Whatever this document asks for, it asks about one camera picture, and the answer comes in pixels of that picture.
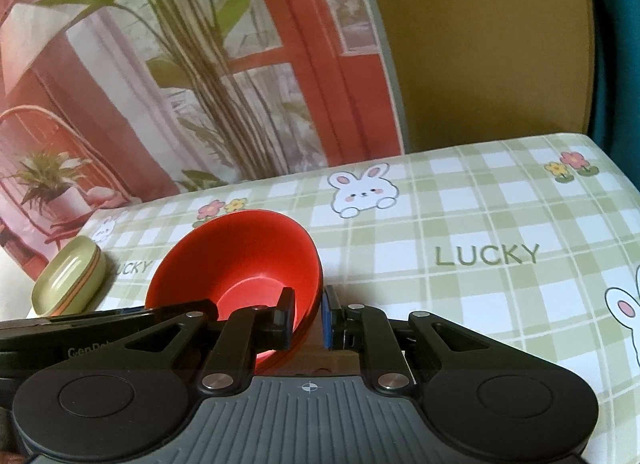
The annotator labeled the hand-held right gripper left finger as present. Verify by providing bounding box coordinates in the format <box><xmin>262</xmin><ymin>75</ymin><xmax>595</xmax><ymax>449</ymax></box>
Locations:
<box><xmin>75</xmin><ymin>288</ymin><xmax>297</xmax><ymax>395</ymax></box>

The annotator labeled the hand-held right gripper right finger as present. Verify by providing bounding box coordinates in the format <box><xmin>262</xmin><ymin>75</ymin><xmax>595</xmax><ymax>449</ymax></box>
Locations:
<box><xmin>324</xmin><ymin>285</ymin><xmax>546</xmax><ymax>392</ymax></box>

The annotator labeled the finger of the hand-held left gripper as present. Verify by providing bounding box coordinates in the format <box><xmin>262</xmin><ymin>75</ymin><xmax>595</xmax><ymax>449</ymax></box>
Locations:
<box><xmin>0</xmin><ymin>307</ymin><xmax>157</xmax><ymax>329</ymax></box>

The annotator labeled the red bowl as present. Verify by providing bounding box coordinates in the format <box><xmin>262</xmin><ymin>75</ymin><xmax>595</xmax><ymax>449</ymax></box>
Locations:
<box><xmin>270</xmin><ymin>211</ymin><xmax>325</xmax><ymax>375</ymax></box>
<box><xmin>145</xmin><ymin>211</ymin><xmax>321</xmax><ymax>367</ymax></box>

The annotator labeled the green square plate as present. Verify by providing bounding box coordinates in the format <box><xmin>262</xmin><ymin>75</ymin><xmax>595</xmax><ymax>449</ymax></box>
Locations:
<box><xmin>31</xmin><ymin>236</ymin><xmax>107</xmax><ymax>317</ymax></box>

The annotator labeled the green checked rabbit tablecloth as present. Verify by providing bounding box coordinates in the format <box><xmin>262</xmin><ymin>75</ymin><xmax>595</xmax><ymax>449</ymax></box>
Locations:
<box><xmin>25</xmin><ymin>133</ymin><xmax>640</xmax><ymax>464</ymax></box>

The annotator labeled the printed backdrop cloth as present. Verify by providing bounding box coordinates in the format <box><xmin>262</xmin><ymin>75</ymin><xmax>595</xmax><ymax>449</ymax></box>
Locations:
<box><xmin>0</xmin><ymin>0</ymin><xmax>407</xmax><ymax>289</ymax></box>

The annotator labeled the teal cloth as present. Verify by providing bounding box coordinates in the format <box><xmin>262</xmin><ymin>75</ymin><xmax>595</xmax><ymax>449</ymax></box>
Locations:
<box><xmin>582</xmin><ymin>0</ymin><xmax>640</xmax><ymax>175</ymax></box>

